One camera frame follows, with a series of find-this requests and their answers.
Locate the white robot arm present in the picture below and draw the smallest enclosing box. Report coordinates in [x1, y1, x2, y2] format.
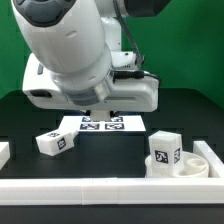
[11, 0, 170, 112]

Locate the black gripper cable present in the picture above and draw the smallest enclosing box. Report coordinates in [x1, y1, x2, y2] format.
[111, 0, 162, 88]

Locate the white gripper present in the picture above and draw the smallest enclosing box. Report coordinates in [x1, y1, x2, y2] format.
[22, 54, 159, 112]

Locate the white round stool seat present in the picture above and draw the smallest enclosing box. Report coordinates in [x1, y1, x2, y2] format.
[145, 151, 209, 178]

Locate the white front border rail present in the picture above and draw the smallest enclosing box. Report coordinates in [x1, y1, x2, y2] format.
[0, 178, 224, 206]

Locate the white left border rail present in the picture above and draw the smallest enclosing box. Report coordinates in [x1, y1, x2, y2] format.
[0, 142, 10, 170]

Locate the white marker sheet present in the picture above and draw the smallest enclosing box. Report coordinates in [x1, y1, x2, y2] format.
[59, 115, 146, 132]

